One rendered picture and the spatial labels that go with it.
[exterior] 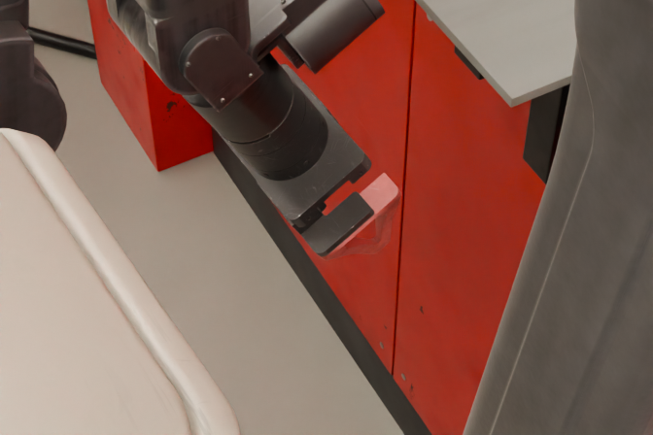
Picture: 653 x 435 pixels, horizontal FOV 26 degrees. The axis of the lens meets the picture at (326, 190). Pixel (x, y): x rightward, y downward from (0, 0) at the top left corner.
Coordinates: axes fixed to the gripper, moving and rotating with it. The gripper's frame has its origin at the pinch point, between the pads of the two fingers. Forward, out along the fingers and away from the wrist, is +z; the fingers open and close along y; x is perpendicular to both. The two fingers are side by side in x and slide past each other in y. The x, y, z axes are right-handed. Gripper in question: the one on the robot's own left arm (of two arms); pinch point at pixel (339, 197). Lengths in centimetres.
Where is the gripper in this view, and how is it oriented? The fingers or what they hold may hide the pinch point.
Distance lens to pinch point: 100.8
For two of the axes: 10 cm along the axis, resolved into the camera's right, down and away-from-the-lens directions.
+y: -5.4, -6.3, 5.6
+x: -7.5, 6.6, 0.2
